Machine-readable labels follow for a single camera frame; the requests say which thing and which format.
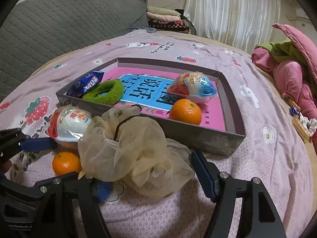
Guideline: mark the snack wrappers pile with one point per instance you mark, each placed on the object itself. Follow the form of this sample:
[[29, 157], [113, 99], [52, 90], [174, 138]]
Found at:
[[305, 127]]

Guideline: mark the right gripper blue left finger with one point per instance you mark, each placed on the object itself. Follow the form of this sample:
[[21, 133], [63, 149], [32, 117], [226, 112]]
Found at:
[[101, 190]]

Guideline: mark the orange tangerine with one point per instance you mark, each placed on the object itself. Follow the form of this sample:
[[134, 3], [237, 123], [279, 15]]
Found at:
[[66, 162], [186, 111]]

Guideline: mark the pink quilted duvet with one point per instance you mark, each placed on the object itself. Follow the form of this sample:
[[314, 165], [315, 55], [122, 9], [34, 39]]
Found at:
[[293, 80]]

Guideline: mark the stack of folded blankets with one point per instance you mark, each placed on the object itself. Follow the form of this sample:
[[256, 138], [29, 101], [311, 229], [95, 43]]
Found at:
[[163, 19]]

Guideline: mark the blue biscuit packet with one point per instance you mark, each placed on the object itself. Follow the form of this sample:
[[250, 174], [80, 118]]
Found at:
[[85, 84]]

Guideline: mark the green fuzzy scrunchie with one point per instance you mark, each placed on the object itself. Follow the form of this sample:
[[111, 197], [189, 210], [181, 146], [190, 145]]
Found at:
[[108, 92]]

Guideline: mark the grey quilted headboard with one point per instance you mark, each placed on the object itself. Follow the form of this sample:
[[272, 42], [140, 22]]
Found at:
[[37, 31]]

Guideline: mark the white sheer curtain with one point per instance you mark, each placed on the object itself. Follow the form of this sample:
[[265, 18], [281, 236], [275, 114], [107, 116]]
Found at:
[[239, 23]]

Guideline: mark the grey cardboard tray box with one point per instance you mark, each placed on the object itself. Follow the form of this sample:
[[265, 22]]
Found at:
[[212, 141]]

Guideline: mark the white air conditioner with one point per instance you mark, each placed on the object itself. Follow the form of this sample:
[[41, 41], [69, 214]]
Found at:
[[301, 14]]

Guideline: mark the red toy egg packet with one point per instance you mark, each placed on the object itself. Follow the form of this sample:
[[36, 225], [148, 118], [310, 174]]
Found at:
[[194, 86], [67, 125]]

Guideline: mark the green blanket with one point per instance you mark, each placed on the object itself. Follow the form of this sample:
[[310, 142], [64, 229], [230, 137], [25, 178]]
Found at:
[[282, 51]]

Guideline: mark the person's hand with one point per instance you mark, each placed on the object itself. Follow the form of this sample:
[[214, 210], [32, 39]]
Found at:
[[5, 167]]

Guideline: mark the beige sheer scrunchie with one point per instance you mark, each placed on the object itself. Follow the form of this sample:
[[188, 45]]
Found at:
[[122, 144]]

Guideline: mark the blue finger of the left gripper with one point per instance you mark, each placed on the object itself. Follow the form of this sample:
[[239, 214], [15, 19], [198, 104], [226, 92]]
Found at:
[[39, 144]]

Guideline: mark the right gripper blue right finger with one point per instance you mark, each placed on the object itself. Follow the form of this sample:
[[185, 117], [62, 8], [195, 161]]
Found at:
[[207, 174]]

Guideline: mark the pink and blue workbook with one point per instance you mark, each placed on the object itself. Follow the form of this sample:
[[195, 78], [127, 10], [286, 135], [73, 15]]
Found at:
[[148, 88]]

